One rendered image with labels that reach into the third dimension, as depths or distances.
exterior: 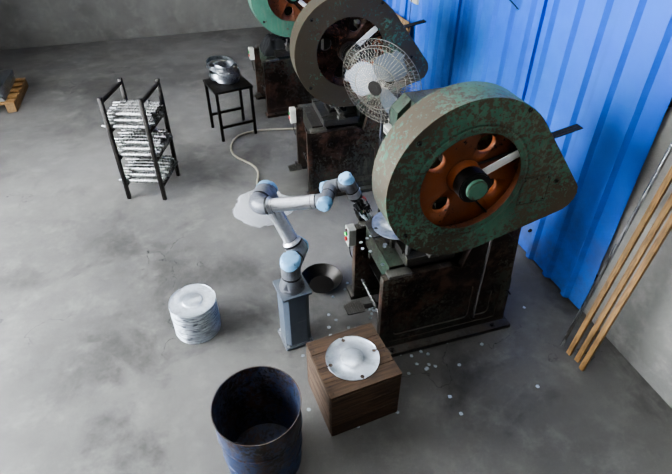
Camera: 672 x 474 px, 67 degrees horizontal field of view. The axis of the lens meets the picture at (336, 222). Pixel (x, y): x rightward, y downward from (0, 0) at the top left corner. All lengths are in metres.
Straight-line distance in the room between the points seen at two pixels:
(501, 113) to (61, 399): 2.82
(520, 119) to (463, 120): 0.28
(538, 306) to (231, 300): 2.12
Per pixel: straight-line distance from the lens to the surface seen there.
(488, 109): 2.22
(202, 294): 3.40
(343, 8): 3.75
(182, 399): 3.23
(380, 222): 2.98
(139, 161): 4.86
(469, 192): 2.32
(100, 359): 3.58
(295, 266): 2.88
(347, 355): 2.83
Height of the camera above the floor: 2.59
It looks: 37 degrees down
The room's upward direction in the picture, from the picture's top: straight up
